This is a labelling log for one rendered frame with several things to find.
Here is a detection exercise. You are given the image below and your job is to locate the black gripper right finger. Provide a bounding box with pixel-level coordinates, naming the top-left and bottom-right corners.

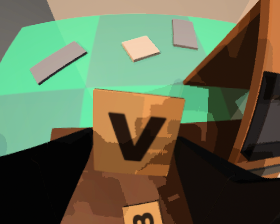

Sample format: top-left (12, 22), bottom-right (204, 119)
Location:
top-left (173, 136), bottom-right (280, 224)

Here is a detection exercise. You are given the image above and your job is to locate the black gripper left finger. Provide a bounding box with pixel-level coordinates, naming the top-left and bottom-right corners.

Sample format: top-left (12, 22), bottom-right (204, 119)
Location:
top-left (0, 128), bottom-right (93, 224)

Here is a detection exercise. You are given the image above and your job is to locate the grey flat bar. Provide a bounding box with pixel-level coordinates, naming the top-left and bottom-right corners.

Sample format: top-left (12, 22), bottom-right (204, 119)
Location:
top-left (30, 41), bottom-right (87, 85)
top-left (172, 19), bottom-right (197, 49)

